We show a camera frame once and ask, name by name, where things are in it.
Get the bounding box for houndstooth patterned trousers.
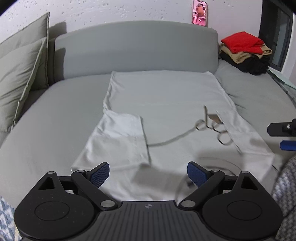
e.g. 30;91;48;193
272;156;296;240

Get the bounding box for glass side table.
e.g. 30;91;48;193
268;67;296;103

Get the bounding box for grey cushion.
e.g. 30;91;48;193
1;38;47;133
1;12;50;58

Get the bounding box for red folded garment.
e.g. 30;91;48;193
221;32;264;55

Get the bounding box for rear grey cushion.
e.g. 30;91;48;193
1;12;50;58

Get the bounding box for tan folded garment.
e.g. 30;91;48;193
219;44;273;64

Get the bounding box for black folded garment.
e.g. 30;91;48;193
219;51;270;76

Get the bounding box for front grey cushion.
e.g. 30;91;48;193
1;38;47;133

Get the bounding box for dark window frame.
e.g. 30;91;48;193
259;0;294;71

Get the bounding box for pink smartphone on backrest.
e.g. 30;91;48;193
192;0;208;27

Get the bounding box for white t-shirt with script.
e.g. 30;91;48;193
71;70;278;201

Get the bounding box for grey sofa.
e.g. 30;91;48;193
1;21;295;207

